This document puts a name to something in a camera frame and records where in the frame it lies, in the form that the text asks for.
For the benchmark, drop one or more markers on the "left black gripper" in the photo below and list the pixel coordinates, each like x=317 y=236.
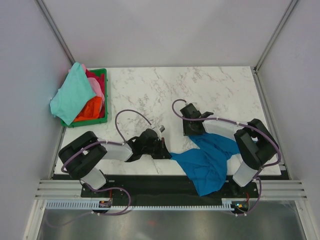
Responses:
x=163 y=153

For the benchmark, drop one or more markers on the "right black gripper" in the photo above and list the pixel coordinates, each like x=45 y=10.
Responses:
x=187 y=131

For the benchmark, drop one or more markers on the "blue t shirt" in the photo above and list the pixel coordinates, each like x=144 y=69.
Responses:
x=206 y=166

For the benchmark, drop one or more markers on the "green plastic bin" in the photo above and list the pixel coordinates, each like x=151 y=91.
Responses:
x=95 y=121

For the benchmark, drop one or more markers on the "teal t shirt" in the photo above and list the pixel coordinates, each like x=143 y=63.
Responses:
x=72 y=96

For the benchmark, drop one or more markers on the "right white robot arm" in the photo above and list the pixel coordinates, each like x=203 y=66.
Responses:
x=255 y=143

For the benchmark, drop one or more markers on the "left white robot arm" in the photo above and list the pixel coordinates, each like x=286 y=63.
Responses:
x=80 y=157

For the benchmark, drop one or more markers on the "orange t shirt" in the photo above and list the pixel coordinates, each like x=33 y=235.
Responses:
x=91 y=111

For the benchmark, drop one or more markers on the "pink t shirt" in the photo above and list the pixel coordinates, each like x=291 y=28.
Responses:
x=94 y=84

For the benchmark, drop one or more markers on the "dark red t shirt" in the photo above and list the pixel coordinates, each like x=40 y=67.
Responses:
x=101 y=80

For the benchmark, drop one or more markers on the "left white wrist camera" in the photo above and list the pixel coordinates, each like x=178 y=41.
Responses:
x=159 y=128

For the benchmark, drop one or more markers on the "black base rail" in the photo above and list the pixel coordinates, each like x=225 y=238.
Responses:
x=174 y=187

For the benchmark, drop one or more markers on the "right aluminium frame post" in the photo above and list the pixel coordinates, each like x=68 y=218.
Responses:
x=281 y=24

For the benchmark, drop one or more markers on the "aluminium frame post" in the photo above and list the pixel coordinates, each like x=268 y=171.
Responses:
x=44 y=10
x=281 y=24

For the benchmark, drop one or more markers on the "white slotted cable duct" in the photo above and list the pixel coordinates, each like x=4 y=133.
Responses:
x=141 y=204

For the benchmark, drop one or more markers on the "aluminium front rail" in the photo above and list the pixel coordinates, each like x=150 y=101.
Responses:
x=270 y=190

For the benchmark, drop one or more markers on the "left aluminium frame post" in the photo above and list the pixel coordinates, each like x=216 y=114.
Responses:
x=44 y=10

